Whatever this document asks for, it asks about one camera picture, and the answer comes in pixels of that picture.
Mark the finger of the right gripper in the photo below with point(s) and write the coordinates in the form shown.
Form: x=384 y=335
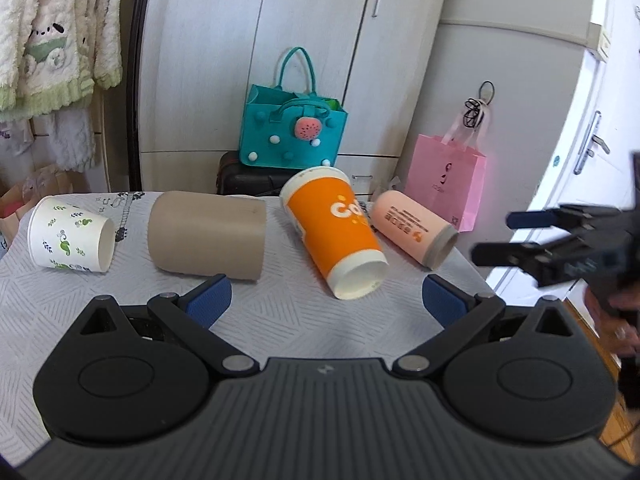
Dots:
x=544 y=266
x=566 y=217

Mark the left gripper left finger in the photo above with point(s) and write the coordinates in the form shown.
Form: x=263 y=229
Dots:
x=188 y=319

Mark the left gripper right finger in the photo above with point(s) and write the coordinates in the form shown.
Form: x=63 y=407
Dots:
x=464 y=319

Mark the pink cup with grey rim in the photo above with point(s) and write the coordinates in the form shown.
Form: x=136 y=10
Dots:
x=417 y=231

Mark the beige cylindrical cup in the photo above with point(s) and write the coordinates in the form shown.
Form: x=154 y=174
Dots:
x=206 y=234

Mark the white green-patterned paper cup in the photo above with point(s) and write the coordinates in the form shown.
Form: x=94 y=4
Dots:
x=66 y=237

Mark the orange paper cup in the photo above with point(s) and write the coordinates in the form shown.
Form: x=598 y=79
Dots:
x=336 y=232

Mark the person's right hand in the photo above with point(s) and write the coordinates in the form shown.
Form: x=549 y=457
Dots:
x=616 y=335

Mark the pink paper gift bag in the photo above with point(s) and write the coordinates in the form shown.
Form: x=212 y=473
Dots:
x=447 y=173

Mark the black suitcase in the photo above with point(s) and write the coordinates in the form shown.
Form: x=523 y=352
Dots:
x=235 y=178

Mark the teal felt handbag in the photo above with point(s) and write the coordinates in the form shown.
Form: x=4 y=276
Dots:
x=289 y=130

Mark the white wardrobe cabinet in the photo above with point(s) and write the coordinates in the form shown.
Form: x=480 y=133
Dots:
x=264 y=79

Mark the white green fluffy robe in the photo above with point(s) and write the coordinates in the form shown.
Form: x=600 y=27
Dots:
x=54 y=54

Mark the white door with handle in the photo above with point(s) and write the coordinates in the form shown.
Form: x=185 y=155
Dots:
x=562 y=80

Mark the black mirror frame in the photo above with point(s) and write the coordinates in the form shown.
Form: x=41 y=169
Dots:
x=132 y=93

